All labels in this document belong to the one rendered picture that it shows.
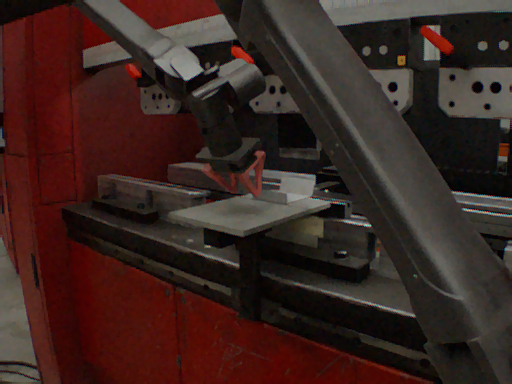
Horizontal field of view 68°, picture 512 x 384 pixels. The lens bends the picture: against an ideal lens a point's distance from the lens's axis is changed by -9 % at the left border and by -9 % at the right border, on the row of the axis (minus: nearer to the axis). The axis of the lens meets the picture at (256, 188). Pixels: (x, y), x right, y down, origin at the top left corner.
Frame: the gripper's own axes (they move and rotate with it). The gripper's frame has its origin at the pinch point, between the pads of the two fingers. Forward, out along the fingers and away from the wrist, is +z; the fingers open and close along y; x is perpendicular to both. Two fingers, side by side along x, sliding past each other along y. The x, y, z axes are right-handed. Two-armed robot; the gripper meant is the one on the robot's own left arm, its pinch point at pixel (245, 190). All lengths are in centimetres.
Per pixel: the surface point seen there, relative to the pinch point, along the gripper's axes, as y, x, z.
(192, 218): 3.0, 10.6, -1.8
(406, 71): -23.9, -22.2, -11.3
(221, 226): -4.0, 10.7, -1.7
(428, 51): 111, -445, 148
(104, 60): 71, -27, -21
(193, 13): 28.6, -30.9, -26.5
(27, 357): 148, 53, 89
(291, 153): 2.5, -17.9, 4.4
